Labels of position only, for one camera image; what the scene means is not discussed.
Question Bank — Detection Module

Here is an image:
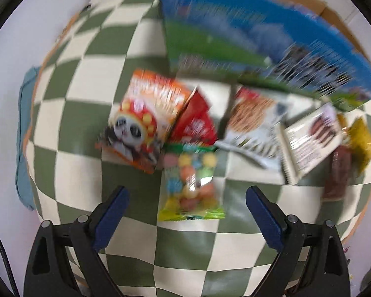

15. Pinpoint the white chocolate biscuit box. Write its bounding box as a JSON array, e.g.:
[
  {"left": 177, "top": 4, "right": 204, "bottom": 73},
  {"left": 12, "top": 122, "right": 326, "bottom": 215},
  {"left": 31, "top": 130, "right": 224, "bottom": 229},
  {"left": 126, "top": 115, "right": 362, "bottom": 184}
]
[{"left": 280, "top": 103, "right": 347, "bottom": 186}]

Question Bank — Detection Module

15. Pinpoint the dark red-brown snack packet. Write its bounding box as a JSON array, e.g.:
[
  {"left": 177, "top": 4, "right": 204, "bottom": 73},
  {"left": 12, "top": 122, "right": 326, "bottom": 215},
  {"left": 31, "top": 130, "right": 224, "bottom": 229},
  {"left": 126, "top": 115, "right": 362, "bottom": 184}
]
[{"left": 323, "top": 145, "right": 353, "bottom": 201}]

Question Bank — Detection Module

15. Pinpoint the colourful candy bag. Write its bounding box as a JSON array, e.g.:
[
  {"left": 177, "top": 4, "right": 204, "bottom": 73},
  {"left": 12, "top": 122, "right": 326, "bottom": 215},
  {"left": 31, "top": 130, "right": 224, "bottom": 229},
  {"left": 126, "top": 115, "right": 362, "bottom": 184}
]
[{"left": 157, "top": 142, "right": 226, "bottom": 222}]

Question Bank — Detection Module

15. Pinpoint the green white checkered tablecloth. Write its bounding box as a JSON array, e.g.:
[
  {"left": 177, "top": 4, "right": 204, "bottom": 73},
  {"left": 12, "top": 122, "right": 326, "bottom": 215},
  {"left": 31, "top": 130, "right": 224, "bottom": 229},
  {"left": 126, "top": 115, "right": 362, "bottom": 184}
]
[{"left": 23, "top": 0, "right": 371, "bottom": 297}]

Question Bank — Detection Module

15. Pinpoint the light blue cloth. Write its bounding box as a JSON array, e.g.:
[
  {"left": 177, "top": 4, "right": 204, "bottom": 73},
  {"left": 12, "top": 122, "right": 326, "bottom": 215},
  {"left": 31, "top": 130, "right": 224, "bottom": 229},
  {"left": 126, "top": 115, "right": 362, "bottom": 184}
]
[{"left": 16, "top": 66, "right": 41, "bottom": 211}]

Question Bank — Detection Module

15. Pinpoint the yellow snack packet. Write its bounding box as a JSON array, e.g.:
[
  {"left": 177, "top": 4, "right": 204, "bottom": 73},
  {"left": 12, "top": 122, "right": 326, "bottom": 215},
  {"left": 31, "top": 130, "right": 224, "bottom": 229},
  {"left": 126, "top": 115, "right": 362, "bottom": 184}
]
[{"left": 338, "top": 116, "right": 371, "bottom": 177}]

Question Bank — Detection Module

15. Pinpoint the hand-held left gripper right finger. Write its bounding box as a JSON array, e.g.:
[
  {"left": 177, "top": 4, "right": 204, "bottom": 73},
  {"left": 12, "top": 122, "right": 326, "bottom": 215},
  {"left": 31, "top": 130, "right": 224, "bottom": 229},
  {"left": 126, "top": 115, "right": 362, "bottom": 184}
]
[{"left": 246, "top": 186, "right": 350, "bottom": 297}]

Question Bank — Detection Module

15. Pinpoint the black cable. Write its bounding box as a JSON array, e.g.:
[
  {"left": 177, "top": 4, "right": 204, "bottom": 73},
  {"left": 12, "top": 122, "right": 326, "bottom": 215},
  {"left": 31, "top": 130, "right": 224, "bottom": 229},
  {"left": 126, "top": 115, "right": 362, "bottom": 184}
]
[{"left": 0, "top": 217, "right": 19, "bottom": 297}]

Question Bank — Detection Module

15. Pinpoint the blue printed cardboard box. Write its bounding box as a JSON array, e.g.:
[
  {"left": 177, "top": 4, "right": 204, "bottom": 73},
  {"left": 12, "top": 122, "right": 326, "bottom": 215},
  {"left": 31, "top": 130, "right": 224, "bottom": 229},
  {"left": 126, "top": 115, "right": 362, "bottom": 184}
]
[{"left": 159, "top": 0, "right": 371, "bottom": 112}]

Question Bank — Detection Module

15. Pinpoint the red snack packet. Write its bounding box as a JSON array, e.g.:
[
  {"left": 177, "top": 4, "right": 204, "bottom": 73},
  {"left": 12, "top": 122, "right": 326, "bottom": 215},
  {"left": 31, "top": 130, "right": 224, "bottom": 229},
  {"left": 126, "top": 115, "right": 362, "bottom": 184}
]
[{"left": 170, "top": 87, "right": 218, "bottom": 146}]

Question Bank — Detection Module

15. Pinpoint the orange panda snack packet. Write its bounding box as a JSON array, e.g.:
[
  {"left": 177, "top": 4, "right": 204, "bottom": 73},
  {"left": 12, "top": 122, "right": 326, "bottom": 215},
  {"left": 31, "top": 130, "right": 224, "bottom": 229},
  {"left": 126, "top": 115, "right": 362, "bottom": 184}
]
[{"left": 95, "top": 69, "right": 194, "bottom": 174}]

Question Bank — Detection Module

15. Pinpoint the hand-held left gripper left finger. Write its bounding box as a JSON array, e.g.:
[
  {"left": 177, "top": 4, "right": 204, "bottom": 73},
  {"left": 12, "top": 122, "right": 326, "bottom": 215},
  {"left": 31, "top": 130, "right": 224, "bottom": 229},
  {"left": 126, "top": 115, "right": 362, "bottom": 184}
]
[{"left": 24, "top": 186, "right": 130, "bottom": 297}]

